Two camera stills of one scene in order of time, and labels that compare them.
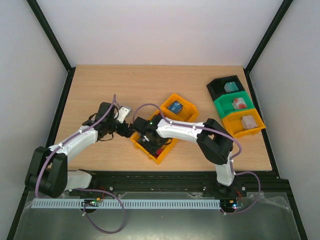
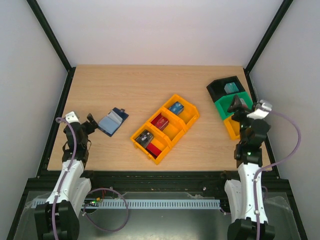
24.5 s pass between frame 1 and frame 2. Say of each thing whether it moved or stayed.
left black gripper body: moved
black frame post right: stayed
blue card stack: stayed
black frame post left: stayed
